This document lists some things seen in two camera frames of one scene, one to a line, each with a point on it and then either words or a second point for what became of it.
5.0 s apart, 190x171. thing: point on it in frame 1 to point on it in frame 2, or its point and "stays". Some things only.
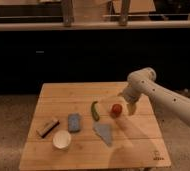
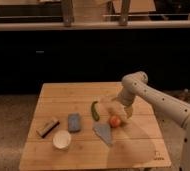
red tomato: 116,110 to 115,121
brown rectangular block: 42,131 stays
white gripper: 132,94 stays
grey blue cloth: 104,131 stays
